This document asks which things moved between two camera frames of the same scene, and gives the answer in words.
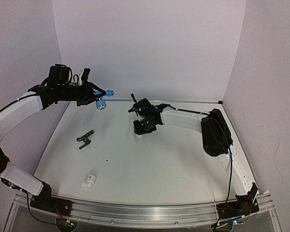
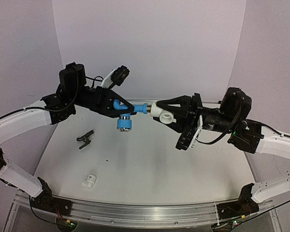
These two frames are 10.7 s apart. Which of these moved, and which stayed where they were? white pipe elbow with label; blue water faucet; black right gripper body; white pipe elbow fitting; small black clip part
Moved: blue water faucet; black right gripper body; white pipe elbow fitting
Stayed: white pipe elbow with label; small black clip part
